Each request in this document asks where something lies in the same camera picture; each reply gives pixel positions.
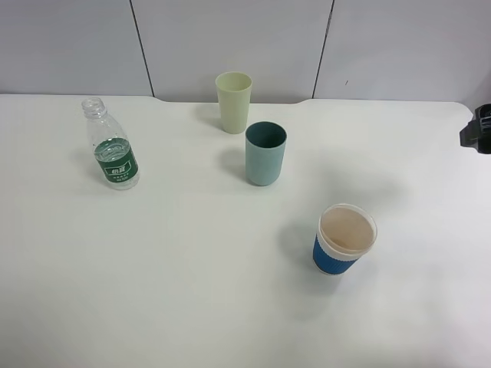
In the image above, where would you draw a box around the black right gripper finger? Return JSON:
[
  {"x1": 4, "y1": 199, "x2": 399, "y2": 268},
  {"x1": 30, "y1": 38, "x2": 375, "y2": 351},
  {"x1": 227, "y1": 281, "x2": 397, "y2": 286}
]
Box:
[{"x1": 460, "y1": 103, "x2": 491, "y2": 155}]

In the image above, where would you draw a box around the teal blue plastic cup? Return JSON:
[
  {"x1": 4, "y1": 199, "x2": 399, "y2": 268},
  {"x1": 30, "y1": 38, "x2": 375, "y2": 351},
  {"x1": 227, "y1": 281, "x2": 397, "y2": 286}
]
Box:
[{"x1": 245, "y1": 121, "x2": 287, "y2": 186}]

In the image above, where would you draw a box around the clear green-label water bottle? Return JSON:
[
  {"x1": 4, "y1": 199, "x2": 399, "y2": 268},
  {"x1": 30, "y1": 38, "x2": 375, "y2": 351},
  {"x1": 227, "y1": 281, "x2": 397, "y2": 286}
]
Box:
[{"x1": 81, "y1": 97, "x2": 140, "y2": 190}]

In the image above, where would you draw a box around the blue sleeved paper cup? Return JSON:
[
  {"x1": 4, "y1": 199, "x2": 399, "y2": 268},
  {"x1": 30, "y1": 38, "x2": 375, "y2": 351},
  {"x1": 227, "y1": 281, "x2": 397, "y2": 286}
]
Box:
[{"x1": 312, "y1": 203, "x2": 377, "y2": 275}]

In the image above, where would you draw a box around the pale yellow plastic cup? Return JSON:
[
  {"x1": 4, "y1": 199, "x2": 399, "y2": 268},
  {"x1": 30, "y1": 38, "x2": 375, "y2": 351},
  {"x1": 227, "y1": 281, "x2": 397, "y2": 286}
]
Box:
[{"x1": 216, "y1": 71, "x2": 252, "y2": 134}]

